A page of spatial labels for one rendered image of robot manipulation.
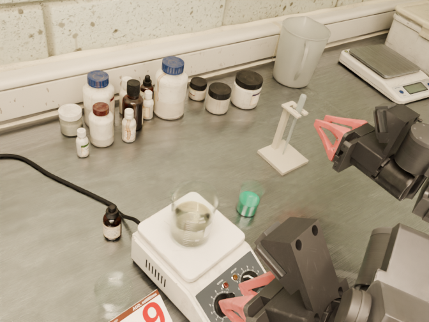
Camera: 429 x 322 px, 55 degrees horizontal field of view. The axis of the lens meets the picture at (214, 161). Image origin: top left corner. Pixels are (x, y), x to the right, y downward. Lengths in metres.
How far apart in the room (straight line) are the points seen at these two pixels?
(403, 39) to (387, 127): 0.83
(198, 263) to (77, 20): 0.56
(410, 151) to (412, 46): 0.84
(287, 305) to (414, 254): 0.12
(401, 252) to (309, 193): 0.49
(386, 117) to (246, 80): 0.41
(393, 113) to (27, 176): 0.63
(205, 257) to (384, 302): 0.34
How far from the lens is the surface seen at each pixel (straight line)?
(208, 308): 0.60
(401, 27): 1.51
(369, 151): 0.72
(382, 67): 1.32
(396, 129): 0.70
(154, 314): 0.62
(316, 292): 0.39
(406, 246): 0.39
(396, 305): 0.31
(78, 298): 0.66
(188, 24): 1.06
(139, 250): 0.64
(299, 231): 0.37
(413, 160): 0.69
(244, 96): 1.00
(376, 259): 0.41
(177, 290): 0.60
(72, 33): 0.93
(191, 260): 0.59
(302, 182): 0.87
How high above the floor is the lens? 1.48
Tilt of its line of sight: 42 degrees down
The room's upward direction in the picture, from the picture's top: 12 degrees clockwise
